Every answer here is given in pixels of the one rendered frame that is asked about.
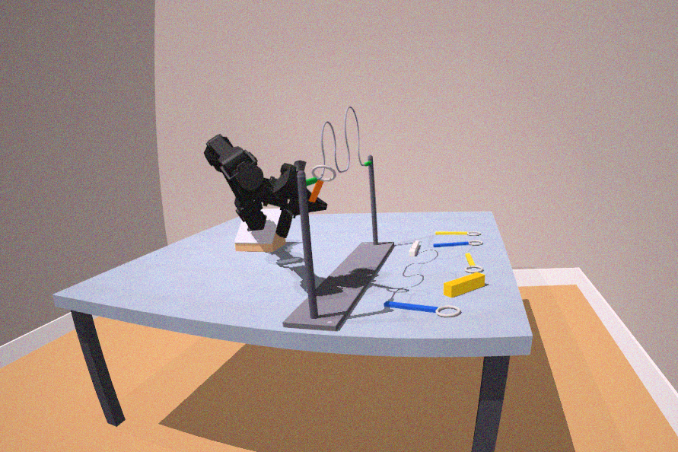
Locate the grey wire loop frame on two posts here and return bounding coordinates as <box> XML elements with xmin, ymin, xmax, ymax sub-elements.
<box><xmin>282</xmin><ymin>107</ymin><xmax>394</xmax><ymax>332</ymax></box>

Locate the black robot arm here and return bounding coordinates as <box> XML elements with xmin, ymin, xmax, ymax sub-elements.
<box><xmin>204</xmin><ymin>134</ymin><xmax>298</xmax><ymax>231</ymax></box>

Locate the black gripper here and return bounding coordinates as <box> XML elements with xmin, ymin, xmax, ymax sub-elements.
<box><xmin>259</xmin><ymin>161</ymin><xmax>327</xmax><ymax>238</ymax></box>

